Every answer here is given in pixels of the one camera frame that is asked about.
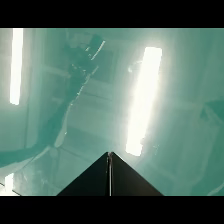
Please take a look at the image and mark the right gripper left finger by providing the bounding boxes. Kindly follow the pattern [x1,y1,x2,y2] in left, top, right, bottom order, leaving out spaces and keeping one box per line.
[56,151,111,197]

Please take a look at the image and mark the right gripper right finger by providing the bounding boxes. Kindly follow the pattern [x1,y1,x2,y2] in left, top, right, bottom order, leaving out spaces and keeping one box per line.
[109,151,164,197]

